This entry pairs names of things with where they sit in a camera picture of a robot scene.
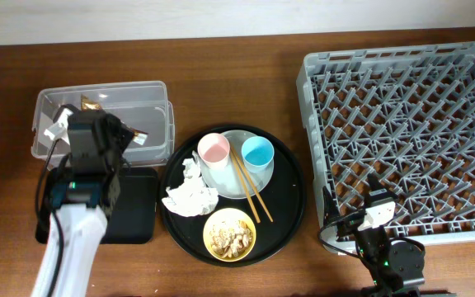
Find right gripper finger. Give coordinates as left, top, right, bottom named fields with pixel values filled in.
left=368, top=173, right=393, bottom=201
left=322, top=186, right=339, bottom=225

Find gold snack wrapper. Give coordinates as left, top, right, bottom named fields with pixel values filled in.
left=80, top=95, right=148, bottom=145

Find yellow bowl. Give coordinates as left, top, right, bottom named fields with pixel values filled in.
left=203, top=208, right=257, bottom=262

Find food scraps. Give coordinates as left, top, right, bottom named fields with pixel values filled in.
left=209, top=220, right=254, bottom=259

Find white napkin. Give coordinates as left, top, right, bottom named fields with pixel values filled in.
left=162, top=152, right=219, bottom=217

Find pink cup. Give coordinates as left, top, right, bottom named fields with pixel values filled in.
left=197, top=133, right=230, bottom=170

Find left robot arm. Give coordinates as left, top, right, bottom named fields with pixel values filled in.
left=32, top=110, right=134, bottom=296

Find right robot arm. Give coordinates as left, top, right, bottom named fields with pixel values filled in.
left=319, top=173, right=426, bottom=296

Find grey dishwasher rack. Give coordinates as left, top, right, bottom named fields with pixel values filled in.
left=296, top=41, right=475, bottom=245

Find clear plastic bin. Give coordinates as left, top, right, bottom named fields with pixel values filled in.
left=31, top=81, right=175, bottom=167

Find black rectangular tray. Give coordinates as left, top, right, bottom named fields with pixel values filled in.
left=35, top=167, right=158, bottom=247

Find left wooden chopstick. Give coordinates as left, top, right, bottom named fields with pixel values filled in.
left=229, top=148, right=261, bottom=223

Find wooden chopstick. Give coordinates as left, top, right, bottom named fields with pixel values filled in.
left=229, top=148, right=261, bottom=223
left=230, top=145, right=274, bottom=223

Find blue cup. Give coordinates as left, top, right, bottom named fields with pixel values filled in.
left=241, top=136, right=275, bottom=172

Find round black tray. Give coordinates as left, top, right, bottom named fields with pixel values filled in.
left=159, top=124, right=307, bottom=267

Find light grey plate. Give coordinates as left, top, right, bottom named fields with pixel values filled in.
left=200, top=130, right=274, bottom=200

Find right wooden chopstick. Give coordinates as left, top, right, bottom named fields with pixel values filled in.
left=230, top=145, right=274, bottom=223

